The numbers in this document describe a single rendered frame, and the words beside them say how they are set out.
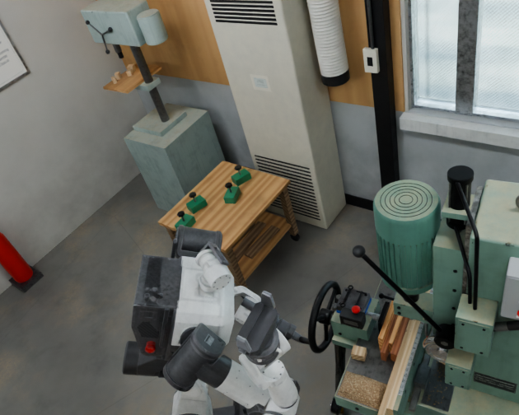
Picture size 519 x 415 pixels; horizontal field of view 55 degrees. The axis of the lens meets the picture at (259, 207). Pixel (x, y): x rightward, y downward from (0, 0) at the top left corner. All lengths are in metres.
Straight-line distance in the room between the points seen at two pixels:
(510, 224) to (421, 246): 0.24
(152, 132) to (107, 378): 1.65
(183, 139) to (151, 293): 2.18
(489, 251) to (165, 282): 0.89
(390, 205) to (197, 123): 2.43
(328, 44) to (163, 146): 1.37
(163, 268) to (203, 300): 0.16
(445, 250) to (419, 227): 0.10
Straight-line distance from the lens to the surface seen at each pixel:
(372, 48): 2.68
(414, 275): 1.49
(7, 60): 3.85
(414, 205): 1.37
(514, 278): 1.26
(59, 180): 4.18
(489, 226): 1.30
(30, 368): 3.60
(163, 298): 1.48
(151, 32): 3.16
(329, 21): 2.65
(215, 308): 1.48
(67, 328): 3.65
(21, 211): 4.09
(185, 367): 1.40
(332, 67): 2.74
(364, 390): 1.70
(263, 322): 1.10
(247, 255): 3.16
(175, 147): 3.51
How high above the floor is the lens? 2.44
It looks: 40 degrees down
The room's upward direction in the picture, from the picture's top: 18 degrees counter-clockwise
